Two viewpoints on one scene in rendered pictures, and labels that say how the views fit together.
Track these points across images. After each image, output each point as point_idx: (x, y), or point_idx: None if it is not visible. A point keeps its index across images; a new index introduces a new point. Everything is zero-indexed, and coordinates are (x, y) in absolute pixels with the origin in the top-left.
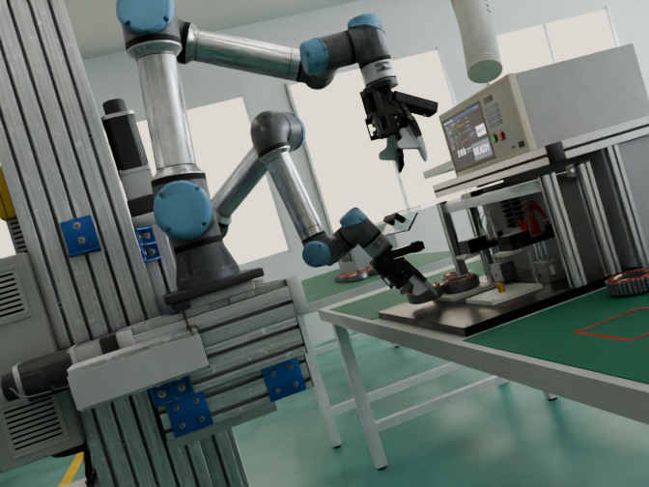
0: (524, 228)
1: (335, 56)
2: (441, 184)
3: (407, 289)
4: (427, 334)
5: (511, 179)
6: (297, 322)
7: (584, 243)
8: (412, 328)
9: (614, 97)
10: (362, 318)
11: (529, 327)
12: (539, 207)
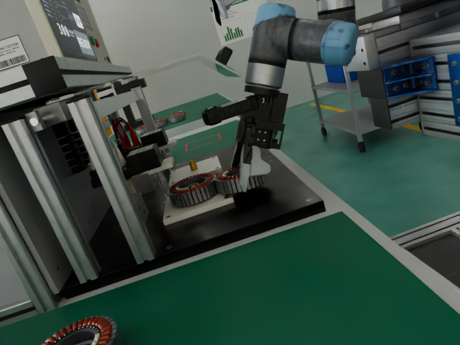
0: (135, 137)
1: None
2: (71, 61)
3: (257, 170)
4: (276, 150)
5: None
6: (356, 72)
7: None
8: (283, 163)
9: None
10: (373, 235)
11: (226, 145)
12: (113, 126)
